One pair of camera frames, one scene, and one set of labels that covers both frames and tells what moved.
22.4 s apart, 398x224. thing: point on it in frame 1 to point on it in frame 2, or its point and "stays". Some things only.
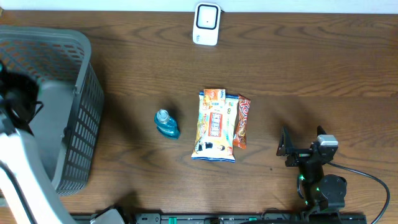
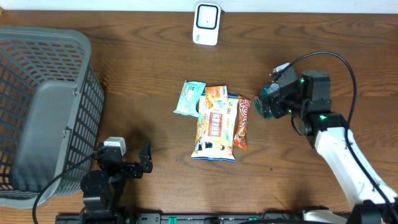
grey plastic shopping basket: [69, 122] stays
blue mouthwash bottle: [166, 124] to [268, 89]
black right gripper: [300, 155] to [277, 110]
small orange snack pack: [214, 98] stays
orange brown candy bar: [239, 139] stays
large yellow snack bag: [216, 130] stays
